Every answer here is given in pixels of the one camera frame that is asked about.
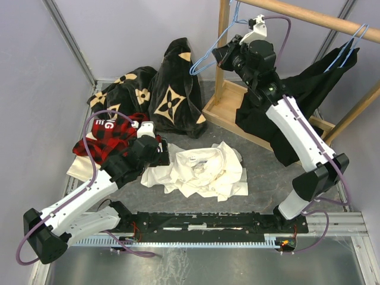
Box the red black plaid shirt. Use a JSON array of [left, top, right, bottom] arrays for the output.
[[72, 112, 163, 167]]

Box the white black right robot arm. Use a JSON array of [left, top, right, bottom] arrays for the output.
[[212, 35, 349, 232]]

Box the white dress shirt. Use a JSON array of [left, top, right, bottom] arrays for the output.
[[141, 141, 248, 202]]

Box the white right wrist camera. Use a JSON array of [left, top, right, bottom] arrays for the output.
[[239, 14, 267, 46]]

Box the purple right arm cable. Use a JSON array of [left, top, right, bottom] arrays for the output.
[[262, 15, 353, 255]]

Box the black button shirt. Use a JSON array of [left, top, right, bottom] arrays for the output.
[[235, 44, 360, 167]]

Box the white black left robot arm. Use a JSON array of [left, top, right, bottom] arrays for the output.
[[23, 135, 170, 264]]

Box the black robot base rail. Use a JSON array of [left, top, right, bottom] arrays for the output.
[[108, 201, 309, 248]]

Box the cream folded cloth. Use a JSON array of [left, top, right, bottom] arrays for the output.
[[66, 156, 93, 182]]

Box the aluminium frame rail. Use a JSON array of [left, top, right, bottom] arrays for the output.
[[42, 0, 97, 86]]

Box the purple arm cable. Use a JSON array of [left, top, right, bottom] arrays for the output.
[[16, 109, 157, 265], [262, 15, 353, 255]]

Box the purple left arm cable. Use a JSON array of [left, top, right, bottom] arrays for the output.
[[16, 109, 157, 265]]

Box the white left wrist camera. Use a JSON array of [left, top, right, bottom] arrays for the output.
[[130, 121, 156, 140]]

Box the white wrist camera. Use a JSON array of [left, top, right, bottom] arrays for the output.
[[239, 14, 267, 46], [130, 121, 156, 140]]

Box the black beige patterned fleece blanket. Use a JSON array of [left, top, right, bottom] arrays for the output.
[[87, 37, 207, 138]]

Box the light blue hanger with shirt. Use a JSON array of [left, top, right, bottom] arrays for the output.
[[324, 23, 369, 73]]

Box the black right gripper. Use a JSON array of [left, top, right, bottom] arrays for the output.
[[213, 34, 256, 87]]

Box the wooden clothes rack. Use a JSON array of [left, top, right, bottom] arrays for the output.
[[202, 1, 379, 150]]

